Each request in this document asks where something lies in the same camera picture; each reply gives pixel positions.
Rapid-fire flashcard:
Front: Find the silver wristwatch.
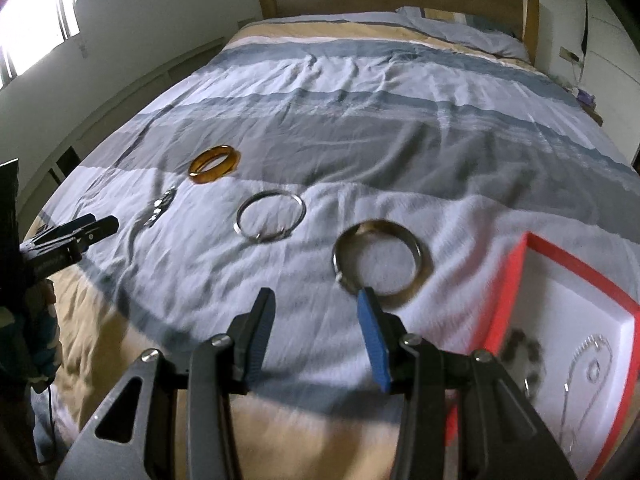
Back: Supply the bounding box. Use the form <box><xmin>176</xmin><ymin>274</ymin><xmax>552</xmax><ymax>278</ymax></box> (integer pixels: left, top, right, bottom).
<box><xmin>143</xmin><ymin>186</ymin><xmax>177</xmax><ymax>228</ymax></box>

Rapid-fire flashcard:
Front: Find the dark olive bangle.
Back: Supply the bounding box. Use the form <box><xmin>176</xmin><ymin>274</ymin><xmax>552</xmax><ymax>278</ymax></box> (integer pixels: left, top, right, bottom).
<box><xmin>331</xmin><ymin>219</ymin><xmax>434</xmax><ymax>309</ymax></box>

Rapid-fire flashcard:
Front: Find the thin silver bangle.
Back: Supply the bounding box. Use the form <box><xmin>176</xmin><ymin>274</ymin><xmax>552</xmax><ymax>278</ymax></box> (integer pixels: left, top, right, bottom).
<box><xmin>233</xmin><ymin>188</ymin><xmax>307</xmax><ymax>244</ymax></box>

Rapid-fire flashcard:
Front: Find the black bead bracelet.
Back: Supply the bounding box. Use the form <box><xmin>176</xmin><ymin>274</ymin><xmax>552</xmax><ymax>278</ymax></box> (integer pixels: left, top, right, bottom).
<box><xmin>499</xmin><ymin>327</ymin><xmax>547</xmax><ymax>401</ymax></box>

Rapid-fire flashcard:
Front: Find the amber bangle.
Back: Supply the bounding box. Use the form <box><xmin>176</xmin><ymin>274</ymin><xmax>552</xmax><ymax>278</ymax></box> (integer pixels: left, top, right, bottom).
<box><xmin>188</xmin><ymin>144</ymin><xmax>241</xmax><ymax>184</ymax></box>

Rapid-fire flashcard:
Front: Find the silver chain necklace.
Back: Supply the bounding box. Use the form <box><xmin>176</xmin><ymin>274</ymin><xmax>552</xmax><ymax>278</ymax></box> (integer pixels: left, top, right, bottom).
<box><xmin>556</xmin><ymin>334</ymin><xmax>614</xmax><ymax>458</ymax></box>

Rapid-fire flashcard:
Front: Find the red shallow box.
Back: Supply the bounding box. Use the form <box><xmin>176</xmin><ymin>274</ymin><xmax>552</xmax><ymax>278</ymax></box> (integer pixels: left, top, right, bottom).
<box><xmin>434</xmin><ymin>232</ymin><xmax>639</xmax><ymax>479</ymax></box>

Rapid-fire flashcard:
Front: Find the striped bed duvet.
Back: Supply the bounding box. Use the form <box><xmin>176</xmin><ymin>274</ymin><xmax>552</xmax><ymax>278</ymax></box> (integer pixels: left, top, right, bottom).
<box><xmin>32</xmin><ymin>11</ymin><xmax>639</xmax><ymax>479</ymax></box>

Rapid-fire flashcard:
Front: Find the bright window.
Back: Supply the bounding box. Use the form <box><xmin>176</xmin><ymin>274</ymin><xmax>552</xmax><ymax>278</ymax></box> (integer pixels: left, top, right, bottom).
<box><xmin>1</xmin><ymin>0</ymin><xmax>80</xmax><ymax>86</ymax></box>

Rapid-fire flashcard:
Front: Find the wooden bedside table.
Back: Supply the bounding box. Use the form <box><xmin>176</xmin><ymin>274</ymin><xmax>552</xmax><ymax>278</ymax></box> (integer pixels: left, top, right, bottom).
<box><xmin>580</xmin><ymin>103</ymin><xmax>603</xmax><ymax>127</ymax></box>

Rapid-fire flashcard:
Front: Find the grey pillow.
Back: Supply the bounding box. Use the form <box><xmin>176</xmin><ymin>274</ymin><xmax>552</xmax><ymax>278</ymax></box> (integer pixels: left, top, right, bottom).
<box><xmin>396</xmin><ymin>6</ymin><xmax>530</xmax><ymax>63</ymax></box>

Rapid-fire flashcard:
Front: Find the purple tissue box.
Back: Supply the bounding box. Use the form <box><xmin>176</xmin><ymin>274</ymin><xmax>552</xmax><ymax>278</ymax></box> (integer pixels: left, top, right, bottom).
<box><xmin>576</xmin><ymin>89</ymin><xmax>596</xmax><ymax>107</ymax></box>

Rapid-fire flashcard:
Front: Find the white wardrobe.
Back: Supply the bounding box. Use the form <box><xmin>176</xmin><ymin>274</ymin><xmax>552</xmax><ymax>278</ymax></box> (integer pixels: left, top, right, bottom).
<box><xmin>582</xmin><ymin>0</ymin><xmax>639</xmax><ymax>162</ymax></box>

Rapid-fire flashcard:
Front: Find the wall socket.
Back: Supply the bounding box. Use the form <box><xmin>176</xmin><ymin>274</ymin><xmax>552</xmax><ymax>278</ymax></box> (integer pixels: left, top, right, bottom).
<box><xmin>559</xmin><ymin>47</ymin><xmax>582</xmax><ymax>64</ymax></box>

